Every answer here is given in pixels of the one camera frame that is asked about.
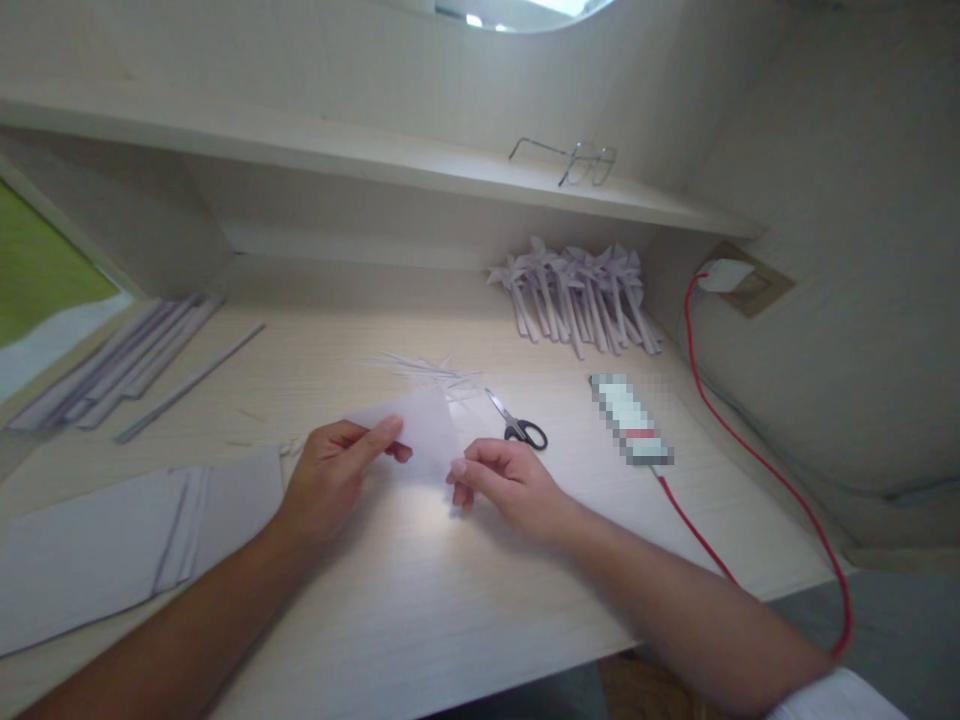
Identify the pile of rolled paper sticks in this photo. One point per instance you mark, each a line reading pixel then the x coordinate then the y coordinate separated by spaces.
pixel 112 367

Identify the white phone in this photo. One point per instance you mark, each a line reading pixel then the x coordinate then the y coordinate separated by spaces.
pixel 630 420

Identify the pile of paper scraps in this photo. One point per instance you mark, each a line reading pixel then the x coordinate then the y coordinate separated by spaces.
pixel 427 371

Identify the person's left hand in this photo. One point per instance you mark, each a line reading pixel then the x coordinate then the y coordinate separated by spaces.
pixel 330 480

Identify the pile of paper pinwheels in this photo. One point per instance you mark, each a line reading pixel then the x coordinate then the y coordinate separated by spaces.
pixel 577 296

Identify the white wooden shelf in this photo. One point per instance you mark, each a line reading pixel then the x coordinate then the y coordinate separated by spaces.
pixel 375 150

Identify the white charger plug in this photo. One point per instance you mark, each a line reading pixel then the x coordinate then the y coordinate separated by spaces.
pixel 724 274

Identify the metal frame eyeglasses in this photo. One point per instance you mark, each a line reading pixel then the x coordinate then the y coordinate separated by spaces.
pixel 574 161

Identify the white paper sheet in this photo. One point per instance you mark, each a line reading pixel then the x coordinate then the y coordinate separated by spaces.
pixel 427 431

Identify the single rolled paper stick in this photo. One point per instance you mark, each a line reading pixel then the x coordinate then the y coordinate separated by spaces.
pixel 191 382

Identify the stack of white paper sheets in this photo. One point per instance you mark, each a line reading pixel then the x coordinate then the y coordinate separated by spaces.
pixel 127 540

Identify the person's right hand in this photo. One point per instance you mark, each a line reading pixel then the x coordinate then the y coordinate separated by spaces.
pixel 510 480

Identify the wall power socket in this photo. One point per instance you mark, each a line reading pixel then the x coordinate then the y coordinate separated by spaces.
pixel 754 285

